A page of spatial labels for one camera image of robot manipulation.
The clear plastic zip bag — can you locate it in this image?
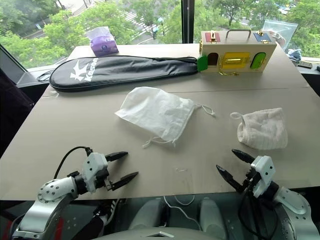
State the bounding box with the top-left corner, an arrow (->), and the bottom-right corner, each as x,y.
261,19 -> 300,49

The purple tissue pack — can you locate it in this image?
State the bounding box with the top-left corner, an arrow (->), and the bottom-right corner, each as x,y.
85,26 -> 120,57

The grey robot torso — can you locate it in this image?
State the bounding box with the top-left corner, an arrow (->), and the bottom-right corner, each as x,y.
98,225 -> 242,240

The thin black cord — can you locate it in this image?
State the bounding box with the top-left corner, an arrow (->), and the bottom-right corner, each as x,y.
36,70 -> 54,83

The grey rounded robot leg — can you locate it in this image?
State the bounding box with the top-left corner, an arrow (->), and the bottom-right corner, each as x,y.
128,196 -> 171,232
199,196 -> 227,238

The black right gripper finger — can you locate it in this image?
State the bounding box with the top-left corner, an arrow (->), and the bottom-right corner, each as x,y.
215,164 -> 248,193
231,148 -> 256,165

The wooden lock box toy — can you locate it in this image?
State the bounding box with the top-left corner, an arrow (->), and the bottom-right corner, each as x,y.
196,28 -> 277,76

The black window frame post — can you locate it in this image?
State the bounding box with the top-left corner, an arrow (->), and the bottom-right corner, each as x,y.
179,0 -> 195,44

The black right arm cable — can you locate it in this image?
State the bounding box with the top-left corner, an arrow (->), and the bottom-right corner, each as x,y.
237,186 -> 285,240

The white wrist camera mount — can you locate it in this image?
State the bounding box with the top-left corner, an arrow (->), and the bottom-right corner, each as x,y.
249,155 -> 276,197
81,151 -> 110,193

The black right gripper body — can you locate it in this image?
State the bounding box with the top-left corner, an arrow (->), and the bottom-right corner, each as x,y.
240,164 -> 262,194

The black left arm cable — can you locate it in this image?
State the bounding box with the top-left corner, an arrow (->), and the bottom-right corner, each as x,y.
53,146 -> 95,181

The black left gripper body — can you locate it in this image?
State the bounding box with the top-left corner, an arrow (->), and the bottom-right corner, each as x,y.
93,169 -> 116,192

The dark maroon fabric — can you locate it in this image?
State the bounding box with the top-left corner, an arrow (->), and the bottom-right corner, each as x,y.
0,66 -> 35,153

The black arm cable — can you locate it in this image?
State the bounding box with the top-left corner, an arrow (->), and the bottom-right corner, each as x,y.
237,186 -> 285,240
53,146 -> 95,181

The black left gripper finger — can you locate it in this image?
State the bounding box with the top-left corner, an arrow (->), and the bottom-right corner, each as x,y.
109,171 -> 139,192
104,151 -> 129,163

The blue cloth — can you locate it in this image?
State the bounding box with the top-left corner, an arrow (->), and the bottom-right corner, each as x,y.
286,48 -> 304,63

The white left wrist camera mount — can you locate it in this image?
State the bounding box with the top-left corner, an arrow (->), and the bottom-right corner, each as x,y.
81,151 -> 110,193

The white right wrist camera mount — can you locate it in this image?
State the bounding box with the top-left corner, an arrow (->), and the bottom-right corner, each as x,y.
249,155 -> 276,197

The white towel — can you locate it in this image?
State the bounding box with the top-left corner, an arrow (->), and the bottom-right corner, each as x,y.
229,107 -> 289,151

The white drawstring bag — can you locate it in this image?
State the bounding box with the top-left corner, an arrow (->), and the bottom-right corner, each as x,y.
114,86 -> 217,149

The black racket cover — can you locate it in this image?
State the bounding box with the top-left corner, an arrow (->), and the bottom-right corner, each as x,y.
48,55 -> 199,93

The thin white cable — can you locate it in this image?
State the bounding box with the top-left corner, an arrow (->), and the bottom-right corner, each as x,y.
162,194 -> 201,228

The black shoe with white stripes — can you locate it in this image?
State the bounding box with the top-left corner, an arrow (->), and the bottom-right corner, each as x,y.
93,198 -> 127,227

